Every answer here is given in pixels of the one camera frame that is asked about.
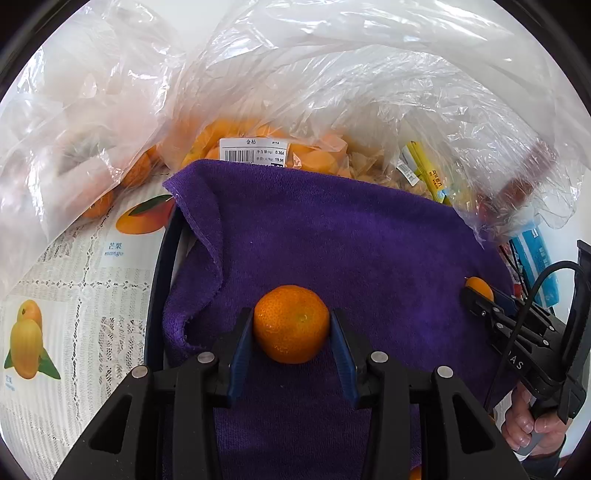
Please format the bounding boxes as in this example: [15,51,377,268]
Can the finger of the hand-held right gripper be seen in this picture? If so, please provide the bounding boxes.
[491,286,567,341]
[462,286,551,357]

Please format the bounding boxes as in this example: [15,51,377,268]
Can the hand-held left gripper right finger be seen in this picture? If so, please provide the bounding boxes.
[329,308,527,480]

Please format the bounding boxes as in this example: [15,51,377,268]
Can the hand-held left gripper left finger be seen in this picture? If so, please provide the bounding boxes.
[54,307,254,480]

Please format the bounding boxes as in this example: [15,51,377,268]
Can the small round kumquat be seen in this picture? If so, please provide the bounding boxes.
[465,276,496,303]

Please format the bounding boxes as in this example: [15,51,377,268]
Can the smooth mandarin orange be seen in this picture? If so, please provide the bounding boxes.
[253,285,331,364]

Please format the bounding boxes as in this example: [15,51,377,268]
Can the black tray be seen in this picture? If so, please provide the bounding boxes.
[143,203,188,370]

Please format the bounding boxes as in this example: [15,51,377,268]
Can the clear plastic kumquat bag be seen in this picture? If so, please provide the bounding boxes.
[161,0,588,241]

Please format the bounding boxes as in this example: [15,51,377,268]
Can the clear plastic mandarin bag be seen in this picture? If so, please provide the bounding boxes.
[0,0,190,291]

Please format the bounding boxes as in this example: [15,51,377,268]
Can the person's right forearm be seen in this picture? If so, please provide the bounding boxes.
[522,455,563,480]

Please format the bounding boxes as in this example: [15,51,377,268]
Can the person's right hand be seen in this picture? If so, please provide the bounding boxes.
[501,383,570,460]

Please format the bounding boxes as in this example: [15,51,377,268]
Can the blue packet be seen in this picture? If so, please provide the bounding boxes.
[509,220,560,308]

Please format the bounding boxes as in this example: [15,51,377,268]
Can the purple towel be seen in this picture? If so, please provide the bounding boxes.
[163,159,522,480]

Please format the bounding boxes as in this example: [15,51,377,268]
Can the red packet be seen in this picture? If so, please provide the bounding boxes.
[478,141,557,224]

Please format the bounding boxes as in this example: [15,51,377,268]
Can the yellow packet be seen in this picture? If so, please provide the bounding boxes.
[399,141,454,206]

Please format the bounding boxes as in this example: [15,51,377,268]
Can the bag of pale dried slices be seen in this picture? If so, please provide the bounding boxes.
[345,138,419,191]

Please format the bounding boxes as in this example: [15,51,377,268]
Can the pile of bagged kumquats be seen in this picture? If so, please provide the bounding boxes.
[179,118,352,178]

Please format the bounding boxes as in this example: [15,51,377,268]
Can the white price label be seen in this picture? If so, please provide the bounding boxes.
[219,137,291,169]

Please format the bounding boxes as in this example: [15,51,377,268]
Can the pile of bagged mandarins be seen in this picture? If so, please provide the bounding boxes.
[79,145,161,220]

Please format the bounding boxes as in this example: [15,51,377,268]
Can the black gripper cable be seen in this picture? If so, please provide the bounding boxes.
[482,261,583,414]

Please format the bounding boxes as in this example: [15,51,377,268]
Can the tangled thin black cable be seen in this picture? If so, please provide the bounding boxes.
[499,244,528,298]

